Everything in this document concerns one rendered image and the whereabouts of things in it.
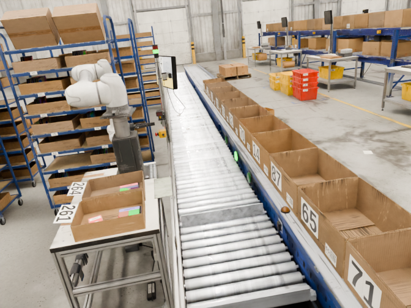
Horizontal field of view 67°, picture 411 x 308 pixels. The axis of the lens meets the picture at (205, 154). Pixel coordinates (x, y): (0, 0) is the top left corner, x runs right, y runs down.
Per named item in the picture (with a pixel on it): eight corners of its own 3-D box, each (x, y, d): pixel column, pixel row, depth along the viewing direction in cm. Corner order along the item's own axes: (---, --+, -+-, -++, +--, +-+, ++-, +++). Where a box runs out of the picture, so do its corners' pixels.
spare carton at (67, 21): (51, 16, 275) (53, 7, 285) (63, 45, 299) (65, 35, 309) (96, 12, 278) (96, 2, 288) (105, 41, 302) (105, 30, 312)
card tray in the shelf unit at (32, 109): (28, 115, 304) (25, 105, 300) (40, 108, 332) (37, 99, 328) (70, 110, 307) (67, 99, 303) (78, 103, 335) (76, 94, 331)
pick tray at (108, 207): (83, 214, 192) (79, 200, 189) (145, 203, 198) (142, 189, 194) (74, 242, 166) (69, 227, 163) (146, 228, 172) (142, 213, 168)
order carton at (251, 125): (238, 139, 254) (237, 119, 248) (273, 134, 257) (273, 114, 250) (251, 156, 218) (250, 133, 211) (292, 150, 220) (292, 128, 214)
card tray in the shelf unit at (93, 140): (87, 146, 321) (85, 137, 318) (93, 138, 349) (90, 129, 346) (126, 141, 325) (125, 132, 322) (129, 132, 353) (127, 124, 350)
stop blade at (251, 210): (183, 229, 173) (180, 216, 170) (263, 216, 177) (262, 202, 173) (183, 230, 172) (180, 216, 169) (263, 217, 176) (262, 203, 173)
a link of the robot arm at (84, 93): (96, 85, 204) (61, 89, 199) (101, 108, 212) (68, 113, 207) (95, 60, 268) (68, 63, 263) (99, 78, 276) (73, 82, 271)
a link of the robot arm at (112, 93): (129, 105, 216) (123, 73, 207) (102, 109, 212) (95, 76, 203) (127, 100, 230) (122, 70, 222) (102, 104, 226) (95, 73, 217)
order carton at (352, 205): (296, 217, 145) (296, 185, 138) (356, 208, 147) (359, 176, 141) (341, 279, 108) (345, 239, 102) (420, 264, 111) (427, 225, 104)
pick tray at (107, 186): (90, 192, 221) (87, 179, 217) (145, 182, 227) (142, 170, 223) (84, 212, 195) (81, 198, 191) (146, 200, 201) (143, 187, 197)
